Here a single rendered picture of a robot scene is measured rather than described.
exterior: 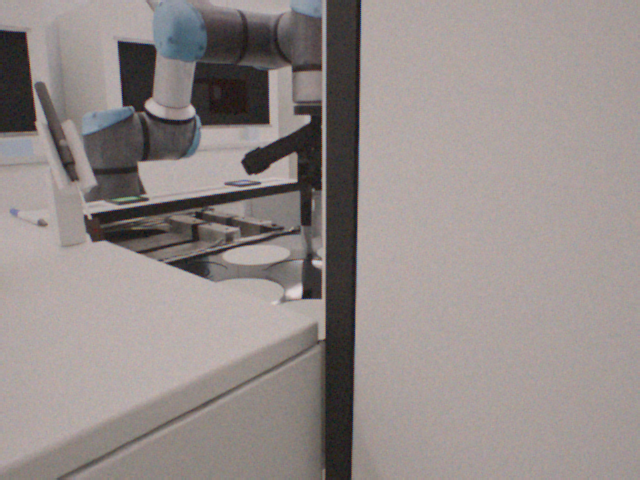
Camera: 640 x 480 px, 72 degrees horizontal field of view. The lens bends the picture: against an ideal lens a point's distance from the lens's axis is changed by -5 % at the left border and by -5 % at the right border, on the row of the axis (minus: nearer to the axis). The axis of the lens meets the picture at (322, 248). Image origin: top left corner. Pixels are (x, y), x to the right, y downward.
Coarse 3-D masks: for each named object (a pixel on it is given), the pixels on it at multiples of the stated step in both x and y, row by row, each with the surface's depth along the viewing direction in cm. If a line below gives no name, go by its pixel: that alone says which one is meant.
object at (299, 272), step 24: (264, 240) 76; (288, 240) 77; (312, 240) 77; (168, 264) 64; (192, 264) 64; (216, 264) 64; (264, 264) 64; (288, 264) 64; (312, 264) 64; (288, 288) 55; (312, 288) 55
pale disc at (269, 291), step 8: (232, 280) 57; (240, 280) 57; (248, 280) 57; (256, 280) 57; (264, 280) 57; (232, 288) 55; (240, 288) 55; (248, 288) 55; (256, 288) 55; (264, 288) 55; (272, 288) 55; (280, 288) 55; (256, 296) 52; (264, 296) 52; (272, 296) 52; (280, 296) 52
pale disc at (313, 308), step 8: (280, 304) 50; (288, 304) 50; (296, 304) 50; (304, 304) 50; (312, 304) 50; (320, 304) 50; (296, 312) 48; (304, 312) 48; (312, 312) 48; (320, 312) 48; (320, 320) 46; (320, 328) 44; (320, 336) 43
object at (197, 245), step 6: (174, 246) 80; (180, 246) 80; (186, 246) 80; (192, 246) 80; (198, 246) 80; (204, 246) 80; (150, 252) 77; (156, 252) 77; (162, 252) 77; (168, 252) 77; (174, 252) 77; (180, 252) 77; (186, 252) 77; (156, 258) 73
